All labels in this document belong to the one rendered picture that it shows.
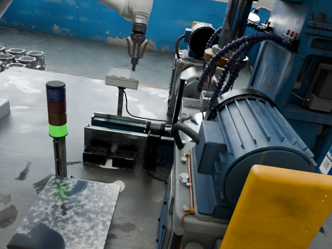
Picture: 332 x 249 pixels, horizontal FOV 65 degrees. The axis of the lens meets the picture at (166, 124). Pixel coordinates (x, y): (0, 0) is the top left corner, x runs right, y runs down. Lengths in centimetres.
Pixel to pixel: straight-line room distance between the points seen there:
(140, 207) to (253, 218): 66
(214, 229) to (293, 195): 20
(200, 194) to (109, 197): 40
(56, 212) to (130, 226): 26
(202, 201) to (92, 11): 647
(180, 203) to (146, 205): 49
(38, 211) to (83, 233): 16
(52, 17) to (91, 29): 96
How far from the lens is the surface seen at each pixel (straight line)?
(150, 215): 101
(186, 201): 57
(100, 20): 683
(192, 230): 56
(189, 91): 137
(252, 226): 44
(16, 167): 124
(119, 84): 141
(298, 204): 43
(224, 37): 107
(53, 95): 89
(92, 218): 84
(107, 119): 132
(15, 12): 760
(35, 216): 87
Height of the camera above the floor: 155
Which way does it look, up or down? 29 degrees down
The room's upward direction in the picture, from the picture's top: 10 degrees clockwise
